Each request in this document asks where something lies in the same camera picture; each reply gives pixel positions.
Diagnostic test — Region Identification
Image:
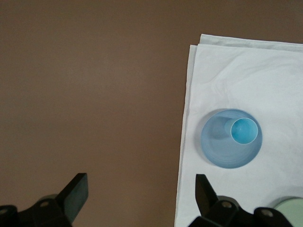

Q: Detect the light blue plate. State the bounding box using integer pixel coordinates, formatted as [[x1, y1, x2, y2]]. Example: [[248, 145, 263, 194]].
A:
[[200, 108, 263, 169]]

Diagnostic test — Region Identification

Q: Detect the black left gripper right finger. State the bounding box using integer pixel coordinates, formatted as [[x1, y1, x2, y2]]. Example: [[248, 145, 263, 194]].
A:
[[182, 174, 294, 227]]

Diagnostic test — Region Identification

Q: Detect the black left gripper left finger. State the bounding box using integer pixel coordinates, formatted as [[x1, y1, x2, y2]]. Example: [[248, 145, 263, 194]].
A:
[[0, 173, 89, 227]]

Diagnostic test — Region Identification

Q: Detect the pale green plate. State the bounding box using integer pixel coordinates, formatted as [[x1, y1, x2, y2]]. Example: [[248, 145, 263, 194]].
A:
[[273, 196, 303, 227]]

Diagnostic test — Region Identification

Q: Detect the small blue cup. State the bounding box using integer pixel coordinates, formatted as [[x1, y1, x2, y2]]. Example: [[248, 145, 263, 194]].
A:
[[224, 117, 259, 145]]

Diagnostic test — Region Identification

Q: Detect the white folded cloth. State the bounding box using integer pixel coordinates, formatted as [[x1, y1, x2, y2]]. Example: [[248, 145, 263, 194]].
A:
[[174, 34, 303, 227]]

